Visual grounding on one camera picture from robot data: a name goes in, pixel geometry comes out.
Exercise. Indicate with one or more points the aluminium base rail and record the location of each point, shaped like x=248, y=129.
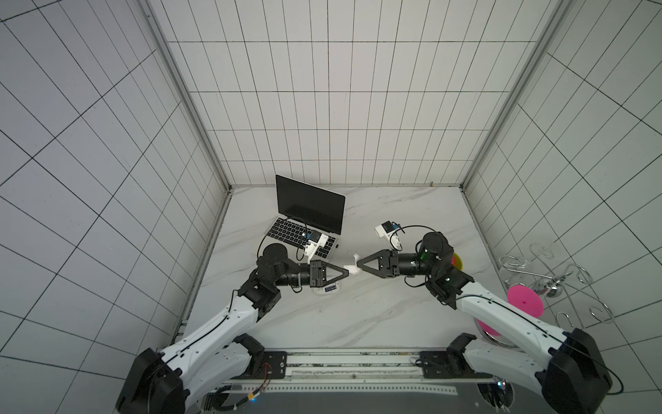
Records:
x=385, y=370

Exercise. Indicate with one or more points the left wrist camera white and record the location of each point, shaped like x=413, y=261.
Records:
x=315, y=241

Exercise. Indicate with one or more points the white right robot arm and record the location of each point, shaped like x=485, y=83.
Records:
x=565, y=367

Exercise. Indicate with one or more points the chrome wire cup rack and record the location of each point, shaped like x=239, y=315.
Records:
x=565, y=286

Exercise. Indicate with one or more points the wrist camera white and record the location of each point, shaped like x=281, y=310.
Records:
x=315, y=241
x=388, y=230

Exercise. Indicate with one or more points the green bowl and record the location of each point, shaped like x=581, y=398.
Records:
x=457, y=262

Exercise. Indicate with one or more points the silver laptop black screen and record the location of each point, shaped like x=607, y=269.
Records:
x=303, y=208

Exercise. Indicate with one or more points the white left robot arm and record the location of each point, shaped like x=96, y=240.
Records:
x=174, y=379

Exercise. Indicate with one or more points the white wireless mouse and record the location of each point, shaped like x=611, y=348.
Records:
x=353, y=269

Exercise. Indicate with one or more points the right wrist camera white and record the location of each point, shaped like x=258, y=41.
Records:
x=388, y=230

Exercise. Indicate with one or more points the clear glass bowl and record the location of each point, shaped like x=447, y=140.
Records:
x=488, y=335

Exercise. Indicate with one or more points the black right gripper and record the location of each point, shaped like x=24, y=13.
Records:
x=390, y=263

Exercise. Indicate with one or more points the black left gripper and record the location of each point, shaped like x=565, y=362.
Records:
x=321, y=266

